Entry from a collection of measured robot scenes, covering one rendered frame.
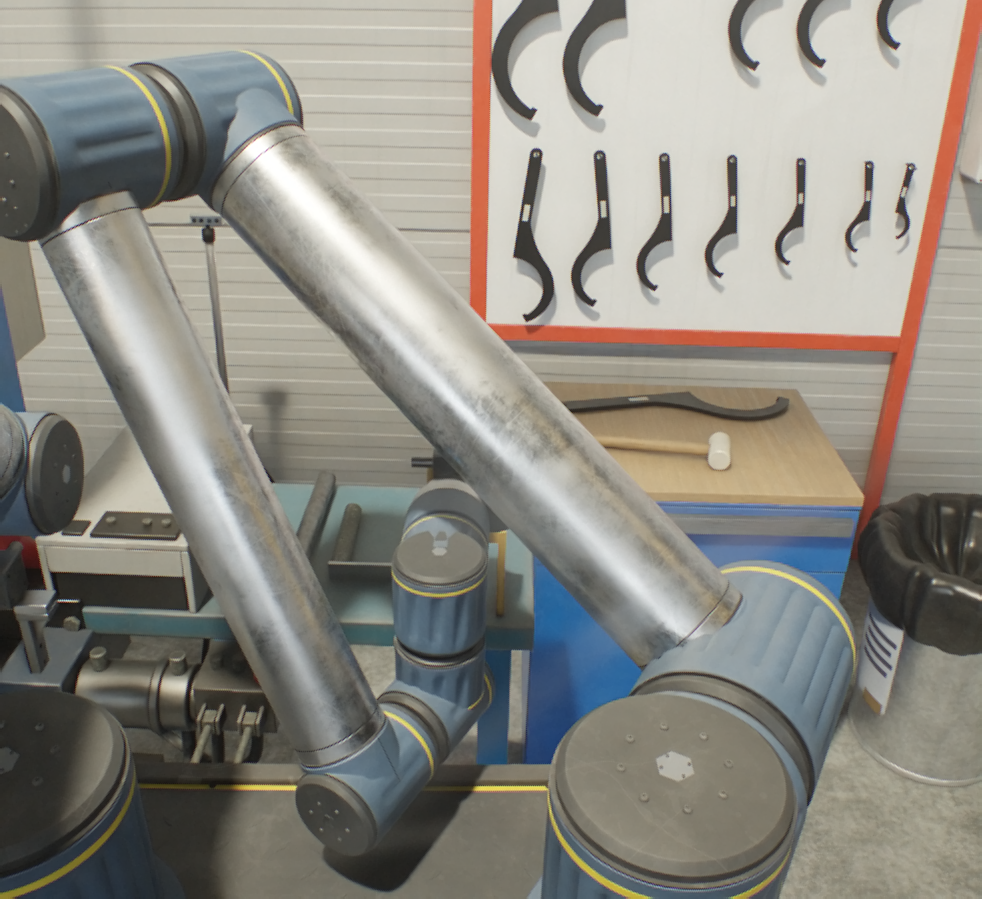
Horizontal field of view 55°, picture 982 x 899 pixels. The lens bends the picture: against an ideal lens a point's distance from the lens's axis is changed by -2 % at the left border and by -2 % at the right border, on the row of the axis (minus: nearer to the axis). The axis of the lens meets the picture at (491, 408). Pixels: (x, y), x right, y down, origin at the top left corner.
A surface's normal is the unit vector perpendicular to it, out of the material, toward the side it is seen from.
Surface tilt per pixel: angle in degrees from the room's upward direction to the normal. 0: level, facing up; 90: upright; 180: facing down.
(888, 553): 53
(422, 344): 62
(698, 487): 0
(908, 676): 93
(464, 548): 0
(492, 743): 90
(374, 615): 0
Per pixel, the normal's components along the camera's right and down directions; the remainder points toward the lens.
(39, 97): 0.51, -0.62
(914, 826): 0.02, -0.90
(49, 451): 0.99, -0.06
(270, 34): -0.03, 0.44
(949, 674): -0.45, 0.43
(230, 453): 0.76, -0.20
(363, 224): 0.39, -0.45
